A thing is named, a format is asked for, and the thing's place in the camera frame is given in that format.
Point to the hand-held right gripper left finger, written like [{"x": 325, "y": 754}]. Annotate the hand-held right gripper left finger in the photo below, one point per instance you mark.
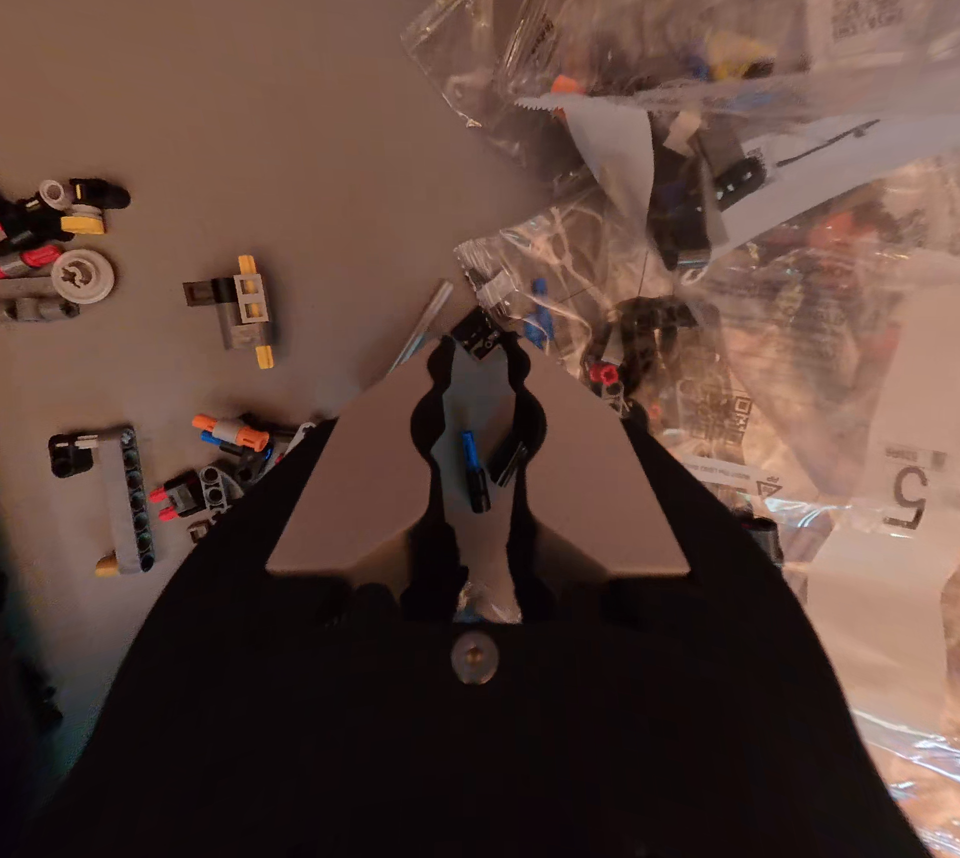
[{"x": 360, "y": 491}]

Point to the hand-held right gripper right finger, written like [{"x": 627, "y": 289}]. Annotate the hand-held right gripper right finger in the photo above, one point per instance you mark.
[{"x": 600, "y": 498}]

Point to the short black lego pin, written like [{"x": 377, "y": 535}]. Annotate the short black lego pin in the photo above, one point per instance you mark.
[{"x": 508, "y": 464}]

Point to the blue black lego pin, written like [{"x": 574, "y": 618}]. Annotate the blue black lego pin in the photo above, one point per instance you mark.
[{"x": 474, "y": 468}]

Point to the small black lego block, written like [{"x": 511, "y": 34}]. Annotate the small black lego block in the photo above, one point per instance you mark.
[{"x": 476, "y": 333}]

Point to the thin grey lego liftarm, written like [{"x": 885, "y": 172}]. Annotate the thin grey lego liftarm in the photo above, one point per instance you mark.
[{"x": 298, "y": 438}]

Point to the orange grey lego pin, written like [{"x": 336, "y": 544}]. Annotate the orange grey lego pin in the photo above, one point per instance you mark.
[{"x": 229, "y": 432}]

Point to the loose small lego pieces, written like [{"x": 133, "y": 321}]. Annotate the loose small lego pieces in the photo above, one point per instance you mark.
[{"x": 199, "y": 530}]

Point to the black red lego pin block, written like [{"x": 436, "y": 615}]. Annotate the black red lego pin block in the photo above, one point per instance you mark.
[{"x": 184, "y": 494}]

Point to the grey yellow lego connector assembly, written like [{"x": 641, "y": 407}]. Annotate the grey yellow lego connector assembly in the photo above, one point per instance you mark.
[{"x": 240, "y": 326}]

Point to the grey lego beam black connector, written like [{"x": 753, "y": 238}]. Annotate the grey lego beam black connector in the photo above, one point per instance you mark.
[{"x": 116, "y": 498}]

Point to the grey lego pulley wheel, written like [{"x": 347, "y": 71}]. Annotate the grey lego pulley wheel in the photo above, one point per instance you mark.
[{"x": 94, "y": 277}]

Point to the black yellow lego connector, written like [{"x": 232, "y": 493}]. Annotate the black yellow lego connector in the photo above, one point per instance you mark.
[{"x": 105, "y": 193}]

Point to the light grey lego bush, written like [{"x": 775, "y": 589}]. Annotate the light grey lego bush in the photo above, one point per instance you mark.
[{"x": 51, "y": 192}]

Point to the pile of clear lego bags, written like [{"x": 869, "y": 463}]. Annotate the pile of clear lego bags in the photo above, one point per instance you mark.
[{"x": 750, "y": 11}]

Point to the orange blue black connector cluster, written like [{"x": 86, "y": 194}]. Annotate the orange blue black connector cluster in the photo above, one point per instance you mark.
[{"x": 251, "y": 464}]

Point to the large clear bag white label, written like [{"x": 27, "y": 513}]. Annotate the large clear bag white label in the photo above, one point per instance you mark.
[{"x": 825, "y": 348}]

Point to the black perforated pad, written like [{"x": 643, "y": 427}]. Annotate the black perforated pad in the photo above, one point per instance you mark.
[{"x": 11, "y": 760}]

